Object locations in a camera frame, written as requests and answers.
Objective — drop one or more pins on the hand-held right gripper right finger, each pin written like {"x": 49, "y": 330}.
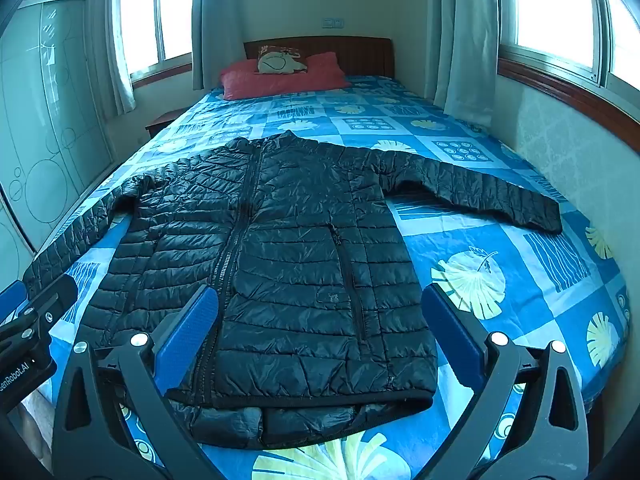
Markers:
{"x": 450, "y": 330}

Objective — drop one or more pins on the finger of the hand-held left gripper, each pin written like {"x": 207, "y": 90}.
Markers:
{"x": 11, "y": 297}
{"x": 50, "y": 302}

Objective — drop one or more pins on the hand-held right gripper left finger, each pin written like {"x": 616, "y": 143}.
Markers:
{"x": 192, "y": 330}

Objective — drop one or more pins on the black puffer jacket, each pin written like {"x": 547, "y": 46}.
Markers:
{"x": 300, "y": 260}

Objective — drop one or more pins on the bed with blue patterned sheet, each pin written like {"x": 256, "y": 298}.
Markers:
{"x": 475, "y": 260}

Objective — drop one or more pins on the wardrobe with circle pattern doors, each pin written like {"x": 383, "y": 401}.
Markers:
{"x": 45, "y": 120}

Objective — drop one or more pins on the wooden nightstand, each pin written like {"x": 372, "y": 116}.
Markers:
{"x": 162, "y": 121}

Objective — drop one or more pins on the red pillow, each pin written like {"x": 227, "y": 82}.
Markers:
{"x": 285, "y": 80}

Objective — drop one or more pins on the pale curtain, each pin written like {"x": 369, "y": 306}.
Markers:
{"x": 122, "y": 35}
{"x": 217, "y": 20}
{"x": 470, "y": 35}

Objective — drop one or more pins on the cream patterned cushion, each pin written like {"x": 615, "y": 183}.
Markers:
{"x": 280, "y": 60}

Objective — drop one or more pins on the wooden headboard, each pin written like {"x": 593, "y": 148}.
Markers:
{"x": 360, "y": 55}

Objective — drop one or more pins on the window with white frame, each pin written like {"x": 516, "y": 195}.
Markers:
{"x": 565, "y": 5}
{"x": 160, "y": 10}

